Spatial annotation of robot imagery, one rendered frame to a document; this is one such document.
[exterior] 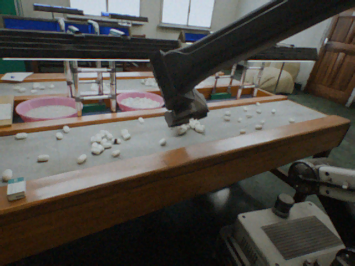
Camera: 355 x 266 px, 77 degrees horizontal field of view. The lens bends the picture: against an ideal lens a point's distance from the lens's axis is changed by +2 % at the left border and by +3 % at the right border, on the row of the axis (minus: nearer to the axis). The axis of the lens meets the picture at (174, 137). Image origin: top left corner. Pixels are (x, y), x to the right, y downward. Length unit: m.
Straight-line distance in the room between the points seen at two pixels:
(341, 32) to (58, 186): 5.46
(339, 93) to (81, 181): 5.25
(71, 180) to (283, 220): 0.86
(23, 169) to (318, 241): 1.09
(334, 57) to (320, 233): 4.75
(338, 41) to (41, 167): 5.44
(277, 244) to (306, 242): 0.13
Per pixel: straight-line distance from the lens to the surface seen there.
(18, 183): 0.70
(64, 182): 0.69
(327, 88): 5.64
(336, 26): 5.72
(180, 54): 0.36
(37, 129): 1.01
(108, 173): 0.70
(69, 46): 0.81
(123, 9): 6.04
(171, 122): 0.82
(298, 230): 1.12
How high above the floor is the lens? 1.20
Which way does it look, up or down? 29 degrees down
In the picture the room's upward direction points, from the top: 7 degrees clockwise
